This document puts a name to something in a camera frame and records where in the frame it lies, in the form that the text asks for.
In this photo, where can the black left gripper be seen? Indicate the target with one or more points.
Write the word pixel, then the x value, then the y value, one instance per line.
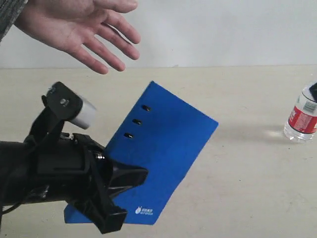
pixel 76 170

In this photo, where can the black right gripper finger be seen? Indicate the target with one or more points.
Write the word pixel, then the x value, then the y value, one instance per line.
pixel 312 92

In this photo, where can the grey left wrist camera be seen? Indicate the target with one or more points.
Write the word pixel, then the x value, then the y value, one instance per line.
pixel 61 105

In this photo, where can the clear plastic water bottle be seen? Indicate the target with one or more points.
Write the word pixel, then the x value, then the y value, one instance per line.
pixel 302 121

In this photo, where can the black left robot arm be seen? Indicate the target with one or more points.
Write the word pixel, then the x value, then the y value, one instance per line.
pixel 14 170

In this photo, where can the person's open hand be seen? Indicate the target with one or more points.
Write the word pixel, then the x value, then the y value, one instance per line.
pixel 71 26

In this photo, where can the blue notebook binder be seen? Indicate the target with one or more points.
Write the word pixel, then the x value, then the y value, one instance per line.
pixel 164 135

